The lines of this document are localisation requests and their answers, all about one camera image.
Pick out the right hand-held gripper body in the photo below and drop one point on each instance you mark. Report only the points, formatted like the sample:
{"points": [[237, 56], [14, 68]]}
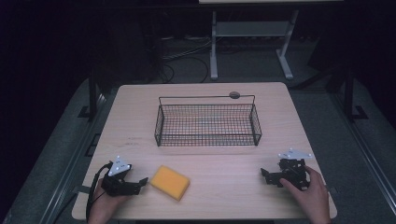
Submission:
{"points": [[294, 174]]}

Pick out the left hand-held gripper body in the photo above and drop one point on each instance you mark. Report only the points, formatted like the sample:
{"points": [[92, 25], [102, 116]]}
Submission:
{"points": [[117, 182]]}

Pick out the yellow sponge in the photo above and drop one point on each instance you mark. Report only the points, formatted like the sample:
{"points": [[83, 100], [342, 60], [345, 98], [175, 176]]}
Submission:
{"points": [[170, 182]]}

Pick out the person's left hand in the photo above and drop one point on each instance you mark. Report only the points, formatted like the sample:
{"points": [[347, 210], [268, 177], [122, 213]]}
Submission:
{"points": [[102, 205]]}

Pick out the person's right hand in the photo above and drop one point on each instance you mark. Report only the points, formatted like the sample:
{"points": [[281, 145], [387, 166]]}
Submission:
{"points": [[311, 196]]}

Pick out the dark round disc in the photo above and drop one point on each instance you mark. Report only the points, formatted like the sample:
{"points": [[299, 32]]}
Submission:
{"points": [[234, 95]]}

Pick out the white metal stand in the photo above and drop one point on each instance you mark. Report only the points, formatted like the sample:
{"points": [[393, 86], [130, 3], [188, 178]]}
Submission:
{"points": [[252, 28]]}

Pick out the metal floor rail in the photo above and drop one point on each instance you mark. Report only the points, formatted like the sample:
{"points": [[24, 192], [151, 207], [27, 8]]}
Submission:
{"points": [[67, 174], [367, 149]]}

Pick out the black metal post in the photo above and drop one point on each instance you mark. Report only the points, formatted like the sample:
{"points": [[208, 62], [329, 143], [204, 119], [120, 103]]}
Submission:
{"points": [[92, 93], [349, 93]]}

